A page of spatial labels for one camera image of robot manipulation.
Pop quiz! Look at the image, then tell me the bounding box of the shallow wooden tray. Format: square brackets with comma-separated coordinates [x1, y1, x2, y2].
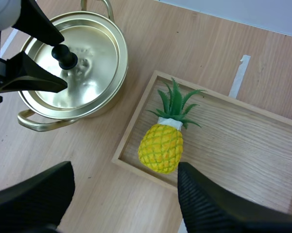
[111, 70, 292, 219]

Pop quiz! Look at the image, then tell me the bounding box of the gold lid with black knob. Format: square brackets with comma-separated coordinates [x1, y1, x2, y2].
[23, 18, 124, 114]

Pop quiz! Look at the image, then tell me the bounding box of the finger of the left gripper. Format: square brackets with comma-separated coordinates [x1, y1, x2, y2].
[0, 51, 68, 94]
[11, 0, 65, 47]

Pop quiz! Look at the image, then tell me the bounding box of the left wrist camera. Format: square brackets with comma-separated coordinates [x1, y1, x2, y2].
[0, 0, 23, 32]

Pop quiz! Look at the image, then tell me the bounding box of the yellow toy pineapple green crown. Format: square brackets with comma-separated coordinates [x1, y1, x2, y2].
[137, 77, 207, 175]

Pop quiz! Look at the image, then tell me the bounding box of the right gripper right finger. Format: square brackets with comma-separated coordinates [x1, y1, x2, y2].
[176, 162, 292, 233]

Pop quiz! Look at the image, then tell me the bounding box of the gold pot with two handles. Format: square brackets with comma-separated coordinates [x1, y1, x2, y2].
[17, 0, 129, 133]

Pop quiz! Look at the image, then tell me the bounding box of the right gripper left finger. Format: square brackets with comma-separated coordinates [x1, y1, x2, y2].
[0, 161, 76, 233]

